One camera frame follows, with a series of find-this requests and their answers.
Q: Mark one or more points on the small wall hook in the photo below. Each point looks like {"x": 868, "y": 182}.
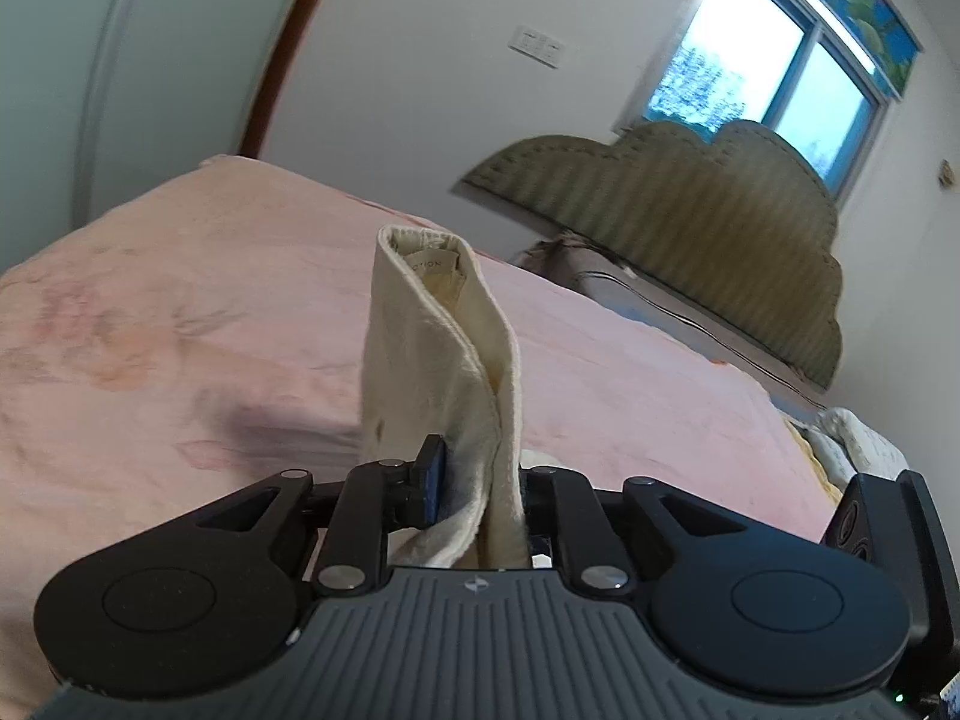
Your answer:
{"x": 948, "y": 174}

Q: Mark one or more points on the pink bed blanket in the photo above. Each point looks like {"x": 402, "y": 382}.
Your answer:
{"x": 187, "y": 330}

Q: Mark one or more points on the floral window blind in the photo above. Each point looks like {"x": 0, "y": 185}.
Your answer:
{"x": 855, "y": 7}

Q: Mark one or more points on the cream white pants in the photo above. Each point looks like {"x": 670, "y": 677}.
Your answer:
{"x": 420, "y": 360}

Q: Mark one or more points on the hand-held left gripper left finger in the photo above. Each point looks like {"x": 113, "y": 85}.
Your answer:
{"x": 364, "y": 517}

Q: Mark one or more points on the brown wooden wardrobe trim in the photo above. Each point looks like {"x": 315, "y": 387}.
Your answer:
{"x": 289, "y": 52}

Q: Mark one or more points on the white wall socket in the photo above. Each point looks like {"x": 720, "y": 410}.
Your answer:
{"x": 526, "y": 40}
{"x": 553, "y": 52}

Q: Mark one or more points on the grey striped pillow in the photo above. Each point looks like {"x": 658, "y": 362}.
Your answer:
{"x": 645, "y": 307}

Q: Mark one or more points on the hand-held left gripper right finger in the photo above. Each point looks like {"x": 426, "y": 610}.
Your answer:
{"x": 574, "y": 517}

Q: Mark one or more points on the olive striped padded headboard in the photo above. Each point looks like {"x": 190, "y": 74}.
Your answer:
{"x": 697, "y": 232}

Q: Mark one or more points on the window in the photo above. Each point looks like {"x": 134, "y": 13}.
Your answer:
{"x": 750, "y": 52}

